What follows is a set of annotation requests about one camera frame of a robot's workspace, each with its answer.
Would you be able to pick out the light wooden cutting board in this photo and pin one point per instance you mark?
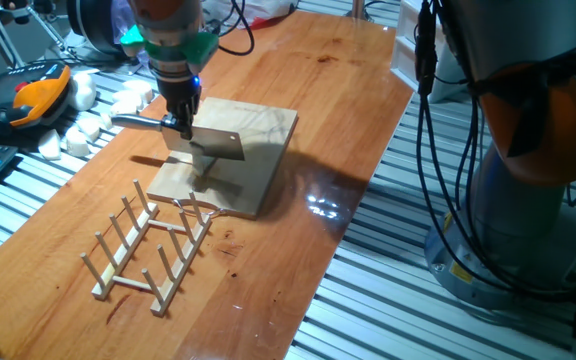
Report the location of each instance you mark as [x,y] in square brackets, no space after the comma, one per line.
[253,130]

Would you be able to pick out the wooden peg dish rack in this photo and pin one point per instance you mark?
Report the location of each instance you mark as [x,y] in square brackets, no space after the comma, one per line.
[133,240]

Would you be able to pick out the white red-printed plastic bag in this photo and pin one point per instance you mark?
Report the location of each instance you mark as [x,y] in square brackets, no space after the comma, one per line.
[263,7]

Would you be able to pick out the white plastic drawer box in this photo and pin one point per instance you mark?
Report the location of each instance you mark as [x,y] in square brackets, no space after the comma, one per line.
[408,55]

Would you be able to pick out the large white radish chunk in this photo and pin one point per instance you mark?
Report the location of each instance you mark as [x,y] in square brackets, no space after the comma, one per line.
[83,92]

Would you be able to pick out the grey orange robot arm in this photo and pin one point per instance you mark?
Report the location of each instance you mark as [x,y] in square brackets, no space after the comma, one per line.
[518,40]

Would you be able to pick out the steel cleaver knife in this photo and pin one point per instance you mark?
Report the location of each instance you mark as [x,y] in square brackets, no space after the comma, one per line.
[208,142]

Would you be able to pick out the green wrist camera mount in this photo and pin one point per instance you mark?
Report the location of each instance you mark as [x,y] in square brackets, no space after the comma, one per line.
[200,50]

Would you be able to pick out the orange black teach pendant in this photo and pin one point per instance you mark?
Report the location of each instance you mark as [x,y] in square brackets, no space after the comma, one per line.
[33,97]

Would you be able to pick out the glossy brown wooden board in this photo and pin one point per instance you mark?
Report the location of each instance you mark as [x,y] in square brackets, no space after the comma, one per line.
[268,280]

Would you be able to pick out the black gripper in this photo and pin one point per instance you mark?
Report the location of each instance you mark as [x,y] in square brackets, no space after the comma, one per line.
[178,90]

